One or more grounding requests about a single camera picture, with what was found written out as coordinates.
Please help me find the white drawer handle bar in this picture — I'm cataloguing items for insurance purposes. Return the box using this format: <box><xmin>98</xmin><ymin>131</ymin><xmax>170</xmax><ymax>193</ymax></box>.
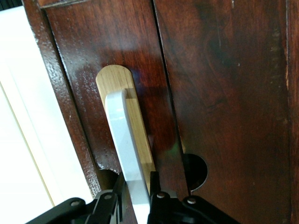
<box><xmin>105</xmin><ymin>90</ymin><xmax>151</xmax><ymax>206</ymax></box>

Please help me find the dark wooden drawer with handle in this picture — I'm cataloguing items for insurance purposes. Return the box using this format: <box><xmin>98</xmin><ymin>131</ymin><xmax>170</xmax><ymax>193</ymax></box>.
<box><xmin>44</xmin><ymin>0</ymin><xmax>190</xmax><ymax>224</ymax></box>

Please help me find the dark wooden cabinet frame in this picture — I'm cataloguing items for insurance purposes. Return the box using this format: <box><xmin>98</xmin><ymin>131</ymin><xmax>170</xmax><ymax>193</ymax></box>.
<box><xmin>22</xmin><ymin>0</ymin><xmax>299</xmax><ymax>224</ymax></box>

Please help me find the light wood handle backing strip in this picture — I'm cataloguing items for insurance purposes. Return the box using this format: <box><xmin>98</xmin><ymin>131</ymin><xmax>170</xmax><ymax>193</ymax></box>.
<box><xmin>95</xmin><ymin>64</ymin><xmax>156</xmax><ymax>173</ymax></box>

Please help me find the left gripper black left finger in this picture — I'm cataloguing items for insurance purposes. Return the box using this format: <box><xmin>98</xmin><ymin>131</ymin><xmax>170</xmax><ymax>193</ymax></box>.
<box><xmin>23</xmin><ymin>172</ymin><xmax>128</xmax><ymax>224</ymax></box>

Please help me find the dark wooden drawer without handle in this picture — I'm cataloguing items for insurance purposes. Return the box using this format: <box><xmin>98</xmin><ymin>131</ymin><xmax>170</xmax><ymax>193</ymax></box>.
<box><xmin>153</xmin><ymin>0</ymin><xmax>290</xmax><ymax>224</ymax></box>

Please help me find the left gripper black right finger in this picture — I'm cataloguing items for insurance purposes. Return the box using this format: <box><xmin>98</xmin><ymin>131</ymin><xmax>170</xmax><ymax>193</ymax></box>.
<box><xmin>147</xmin><ymin>171</ymin><xmax>241</xmax><ymax>224</ymax></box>

